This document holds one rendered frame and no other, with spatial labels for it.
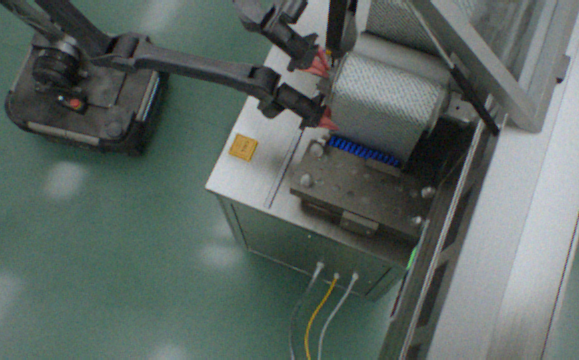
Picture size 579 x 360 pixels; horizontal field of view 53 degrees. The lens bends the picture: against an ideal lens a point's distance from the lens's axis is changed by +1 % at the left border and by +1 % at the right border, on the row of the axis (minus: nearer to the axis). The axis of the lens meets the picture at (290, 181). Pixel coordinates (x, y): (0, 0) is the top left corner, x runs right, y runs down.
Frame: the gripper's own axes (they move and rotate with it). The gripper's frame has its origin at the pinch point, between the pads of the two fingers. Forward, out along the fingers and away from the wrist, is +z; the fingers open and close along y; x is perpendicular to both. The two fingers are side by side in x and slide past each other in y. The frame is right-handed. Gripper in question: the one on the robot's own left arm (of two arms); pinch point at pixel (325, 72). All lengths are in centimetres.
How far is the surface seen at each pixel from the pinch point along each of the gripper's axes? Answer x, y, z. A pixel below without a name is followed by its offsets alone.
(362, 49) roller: 4.6, -9.4, 4.8
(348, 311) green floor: -73, 39, 103
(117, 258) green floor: -140, 56, 24
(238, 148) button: -36.0, 17.9, 4.2
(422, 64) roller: 14.9, -10.8, 16.7
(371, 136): 1.2, 7.1, 20.7
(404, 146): 8.1, 7.2, 26.9
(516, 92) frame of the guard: 62, 19, -4
